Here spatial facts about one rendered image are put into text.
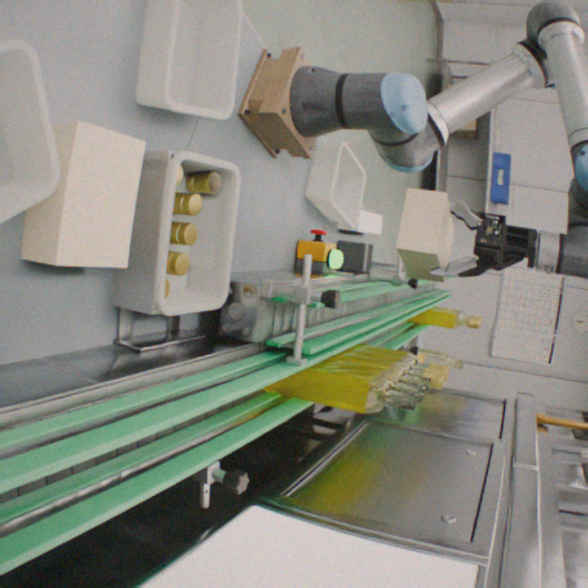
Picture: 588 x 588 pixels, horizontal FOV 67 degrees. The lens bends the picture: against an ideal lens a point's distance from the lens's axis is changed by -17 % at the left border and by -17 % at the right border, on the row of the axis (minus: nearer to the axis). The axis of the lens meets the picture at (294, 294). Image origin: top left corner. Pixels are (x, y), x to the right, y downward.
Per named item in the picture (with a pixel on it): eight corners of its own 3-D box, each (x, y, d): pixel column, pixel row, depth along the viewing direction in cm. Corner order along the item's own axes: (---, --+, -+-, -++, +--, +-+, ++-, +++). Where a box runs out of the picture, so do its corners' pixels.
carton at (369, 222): (340, 207, 145) (360, 209, 143) (365, 213, 167) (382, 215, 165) (338, 228, 146) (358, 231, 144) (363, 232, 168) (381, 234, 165)
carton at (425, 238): (407, 187, 91) (446, 193, 88) (420, 223, 105) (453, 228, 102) (395, 247, 89) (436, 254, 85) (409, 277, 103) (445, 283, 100)
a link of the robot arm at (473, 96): (353, 115, 99) (554, 4, 87) (372, 149, 112) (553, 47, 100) (382, 154, 94) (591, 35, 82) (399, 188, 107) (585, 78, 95)
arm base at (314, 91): (298, 52, 90) (346, 50, 86) (326, 87, 104) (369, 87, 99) (283, 118, 89) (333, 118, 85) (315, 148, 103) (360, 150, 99)
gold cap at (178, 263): (154, 249, 74) (177, 252, 72) (168, 249, 77) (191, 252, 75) (152, 273, 74) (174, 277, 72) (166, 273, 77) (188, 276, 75)
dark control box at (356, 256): (334, 267, 148) (363, 271, 145) (337, 240, 147) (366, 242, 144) (344, 267, 155) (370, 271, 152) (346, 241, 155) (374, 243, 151)
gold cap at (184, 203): (167, 190, 74) (190, 191, 72) (181, 193, 77) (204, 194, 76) (164, 214, 74) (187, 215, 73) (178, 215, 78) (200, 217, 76)
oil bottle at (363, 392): (261, 390, 88) (381, 418, 79) (263, 359, 87) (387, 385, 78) (276, 384, 93) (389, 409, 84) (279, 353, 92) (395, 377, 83)
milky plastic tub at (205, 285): (114, 307, 69) (157, 318, 66) (130, 149, 67) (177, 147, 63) (184, 299, 85) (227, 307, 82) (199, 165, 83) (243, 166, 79)
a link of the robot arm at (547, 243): (556, 241, 87) (552, 282, 85) (535, 238, 89) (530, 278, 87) (560, 225, 80) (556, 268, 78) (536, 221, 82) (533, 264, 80)
